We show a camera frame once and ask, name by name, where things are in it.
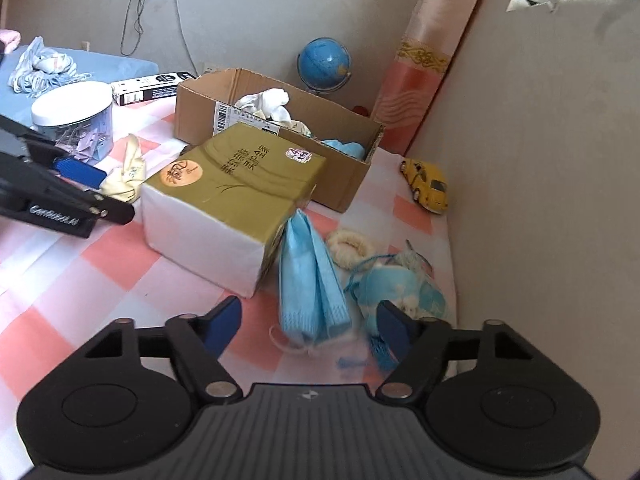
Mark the white knotted cloth pouch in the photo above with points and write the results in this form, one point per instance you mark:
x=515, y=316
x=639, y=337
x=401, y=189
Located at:
x=265, y=102

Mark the yellow toy car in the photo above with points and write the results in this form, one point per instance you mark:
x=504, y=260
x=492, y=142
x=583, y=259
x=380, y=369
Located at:
x=427, y=185

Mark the embroidered cream sachet pouch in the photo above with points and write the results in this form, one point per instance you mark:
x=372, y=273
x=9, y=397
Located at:
x=300, y=128

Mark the gold wrapped tissue pack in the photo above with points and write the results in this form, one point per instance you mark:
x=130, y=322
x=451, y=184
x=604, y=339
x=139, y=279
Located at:
x=230, y=195

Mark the blue face mask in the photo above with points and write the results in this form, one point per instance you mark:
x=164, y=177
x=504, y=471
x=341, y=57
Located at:
x=310, y=285
x=345, y=149

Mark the clear jar with white lid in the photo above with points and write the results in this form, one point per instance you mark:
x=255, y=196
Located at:
x=75, y=105

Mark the brown cardboard box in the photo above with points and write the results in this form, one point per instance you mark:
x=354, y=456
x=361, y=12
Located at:
x=330, y=180

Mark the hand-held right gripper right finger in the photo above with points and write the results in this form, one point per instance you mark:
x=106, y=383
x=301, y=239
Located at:
x=394, y=331

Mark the blue white fringed scarf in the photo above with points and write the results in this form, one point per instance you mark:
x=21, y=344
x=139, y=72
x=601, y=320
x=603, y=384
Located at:
x=45, y=67

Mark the white wall socket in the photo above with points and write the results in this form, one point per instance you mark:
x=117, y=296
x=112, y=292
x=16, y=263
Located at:
x=210, y=68

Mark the pink patterned curtain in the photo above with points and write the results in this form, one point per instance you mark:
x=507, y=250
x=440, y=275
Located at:
x=430, y=60

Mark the small red toy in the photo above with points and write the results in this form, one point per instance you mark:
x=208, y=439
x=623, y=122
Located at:
x=361, y=110

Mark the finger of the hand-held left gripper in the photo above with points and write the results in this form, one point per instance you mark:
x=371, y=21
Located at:
x=80, y=171
x=107, y=207

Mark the beige cardboard panel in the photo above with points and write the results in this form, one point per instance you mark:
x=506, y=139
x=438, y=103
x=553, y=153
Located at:
x=540, y=160

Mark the blue desk globe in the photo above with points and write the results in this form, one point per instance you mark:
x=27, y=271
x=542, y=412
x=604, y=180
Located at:
x=324, y=65

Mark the black and white carton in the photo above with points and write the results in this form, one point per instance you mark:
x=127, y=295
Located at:
x=150, y=89

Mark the pink white checked tablecloth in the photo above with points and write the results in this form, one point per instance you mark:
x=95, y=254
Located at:
x=125, y=270

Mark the pink cloth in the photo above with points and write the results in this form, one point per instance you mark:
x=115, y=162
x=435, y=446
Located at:
x=9, y=40

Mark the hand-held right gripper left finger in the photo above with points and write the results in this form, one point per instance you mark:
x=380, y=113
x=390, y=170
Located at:
x=225, y=326

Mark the cream knotted cloth pouch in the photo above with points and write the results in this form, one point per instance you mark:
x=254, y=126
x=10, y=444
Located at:
x=127, y=172

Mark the cream fluffy hair scrunchie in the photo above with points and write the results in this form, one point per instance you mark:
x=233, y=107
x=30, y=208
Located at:
x=336, y=252

